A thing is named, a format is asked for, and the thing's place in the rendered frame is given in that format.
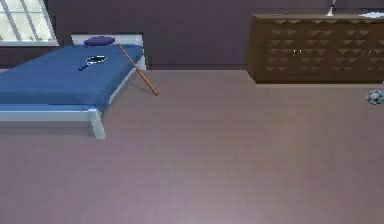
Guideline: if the black tennis racket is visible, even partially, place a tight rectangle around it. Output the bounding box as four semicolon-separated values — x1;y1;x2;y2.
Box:
78;55;108;72

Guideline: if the white and grey ball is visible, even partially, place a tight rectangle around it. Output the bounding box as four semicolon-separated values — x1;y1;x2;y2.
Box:
365;89;384;106

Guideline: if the purple pillow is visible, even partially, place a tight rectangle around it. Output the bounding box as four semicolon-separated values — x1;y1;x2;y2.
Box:
83;35;116;47

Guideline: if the brown wooden baseball bat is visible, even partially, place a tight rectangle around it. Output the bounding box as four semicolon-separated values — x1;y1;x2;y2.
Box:
116;42;160;97

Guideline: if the pale flat object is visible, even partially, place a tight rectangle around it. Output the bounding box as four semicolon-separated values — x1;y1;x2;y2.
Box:
359;11;384;20

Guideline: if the white desk lamp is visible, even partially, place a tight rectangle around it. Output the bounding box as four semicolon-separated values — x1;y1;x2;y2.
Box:
325;0;338;17

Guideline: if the white framed window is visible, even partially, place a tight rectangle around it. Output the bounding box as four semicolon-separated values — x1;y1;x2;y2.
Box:
0;0;60;47

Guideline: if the white bed with blue cover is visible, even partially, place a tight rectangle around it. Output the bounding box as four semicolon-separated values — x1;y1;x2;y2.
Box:
0;33;147;140

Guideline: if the dark brown wooden dresser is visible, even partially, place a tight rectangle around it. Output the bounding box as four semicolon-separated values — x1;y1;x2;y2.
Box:
245;13;384;85

